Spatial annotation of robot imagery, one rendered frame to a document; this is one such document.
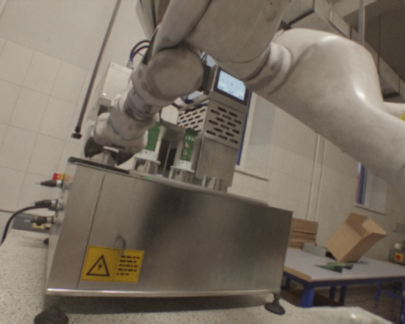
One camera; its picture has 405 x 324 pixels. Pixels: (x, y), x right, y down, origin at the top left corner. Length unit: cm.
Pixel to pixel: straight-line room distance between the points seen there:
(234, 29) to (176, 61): 7
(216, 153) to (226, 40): 59
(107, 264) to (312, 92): 48
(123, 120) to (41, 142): 172
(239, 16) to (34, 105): 198
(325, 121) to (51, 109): 196
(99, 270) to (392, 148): 50
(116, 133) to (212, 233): 31
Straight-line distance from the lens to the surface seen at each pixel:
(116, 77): 78
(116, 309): 59
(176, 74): 30
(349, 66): 49
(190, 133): 71
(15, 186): 213
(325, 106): 46
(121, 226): 49
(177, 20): 27
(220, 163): 85
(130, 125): 41
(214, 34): 28
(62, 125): 213
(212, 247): 59
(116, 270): 52
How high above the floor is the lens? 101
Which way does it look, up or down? 9 degrees up
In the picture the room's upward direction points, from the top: 12 degrees clockwise
